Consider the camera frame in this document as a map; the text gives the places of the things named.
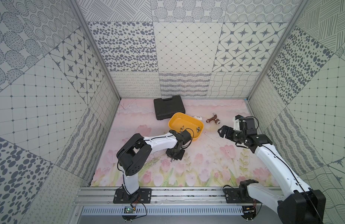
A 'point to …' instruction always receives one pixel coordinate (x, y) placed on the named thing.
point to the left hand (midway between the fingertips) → (178, 155)
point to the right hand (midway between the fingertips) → (224, 134)
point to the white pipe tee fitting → (198, 118)
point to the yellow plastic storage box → (180, 122)
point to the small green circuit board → (128, 210)
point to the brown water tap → (217, 121)
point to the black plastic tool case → (165, 108)
